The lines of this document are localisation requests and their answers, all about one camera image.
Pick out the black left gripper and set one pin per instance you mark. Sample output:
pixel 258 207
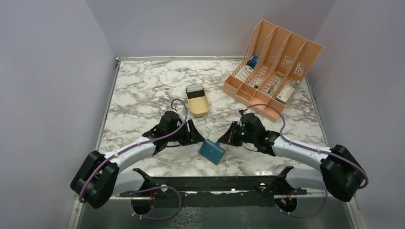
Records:
pixel 192 137

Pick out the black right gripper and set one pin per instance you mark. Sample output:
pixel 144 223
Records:
pixel 229 137

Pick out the blue card holder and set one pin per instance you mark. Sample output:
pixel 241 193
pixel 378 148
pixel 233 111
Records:
pixel 212 151

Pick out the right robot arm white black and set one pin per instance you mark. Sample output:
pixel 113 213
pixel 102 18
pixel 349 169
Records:
pixel 332 169

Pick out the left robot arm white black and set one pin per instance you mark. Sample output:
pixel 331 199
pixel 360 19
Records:
pixel 100 175

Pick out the stack of cards in tray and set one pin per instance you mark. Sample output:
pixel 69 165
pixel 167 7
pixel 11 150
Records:
pixel 194 87

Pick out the beige oval tray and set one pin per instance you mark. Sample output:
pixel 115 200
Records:
pixel 199 106

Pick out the small items in organizer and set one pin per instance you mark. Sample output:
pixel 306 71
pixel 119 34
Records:
pixel 256 83

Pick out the red white medicine box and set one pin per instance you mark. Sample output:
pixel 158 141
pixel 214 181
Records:
pixel 285 94

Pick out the white box in organizer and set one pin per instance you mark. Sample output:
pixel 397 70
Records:
pixel 244 73

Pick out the blue bottle in organizer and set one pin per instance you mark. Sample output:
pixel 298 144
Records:
pixel 252 62

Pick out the orange file organizer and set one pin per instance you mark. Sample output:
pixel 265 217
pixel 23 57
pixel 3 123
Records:
pixel 285 58

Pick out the black mounting rail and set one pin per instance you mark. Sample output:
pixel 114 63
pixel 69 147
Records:
pixel 207 192

